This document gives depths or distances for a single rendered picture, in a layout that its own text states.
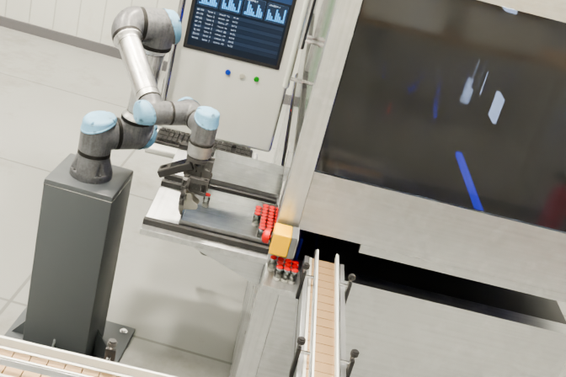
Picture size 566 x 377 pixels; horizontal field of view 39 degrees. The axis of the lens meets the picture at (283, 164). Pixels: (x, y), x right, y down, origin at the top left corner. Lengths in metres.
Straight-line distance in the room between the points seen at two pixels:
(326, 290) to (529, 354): 0.74
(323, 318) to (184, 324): 1.51
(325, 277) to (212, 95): 1.22
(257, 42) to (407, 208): 1.16
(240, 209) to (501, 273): 0.88
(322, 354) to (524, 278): 0.77
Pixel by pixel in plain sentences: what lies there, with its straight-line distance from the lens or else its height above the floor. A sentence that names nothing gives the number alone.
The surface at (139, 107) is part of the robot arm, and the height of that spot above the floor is 1.24.
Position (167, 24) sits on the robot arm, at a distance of 2.75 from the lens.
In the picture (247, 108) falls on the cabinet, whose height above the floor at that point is 0.98.
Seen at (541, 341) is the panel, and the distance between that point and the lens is 2.72.
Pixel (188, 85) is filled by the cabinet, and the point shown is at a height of 1.01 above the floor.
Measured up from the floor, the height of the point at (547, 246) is 1.16.
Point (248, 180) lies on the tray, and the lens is 2.97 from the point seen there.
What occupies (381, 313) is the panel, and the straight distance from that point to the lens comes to 2.59.
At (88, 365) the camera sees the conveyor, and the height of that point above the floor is 0.93.
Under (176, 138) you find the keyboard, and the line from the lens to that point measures 3.32.
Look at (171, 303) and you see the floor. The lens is 3.77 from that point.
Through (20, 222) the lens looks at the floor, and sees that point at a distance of 4.20.
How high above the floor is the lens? 2.14
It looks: 23 degrees down
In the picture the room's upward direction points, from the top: 15 degrees clockwise
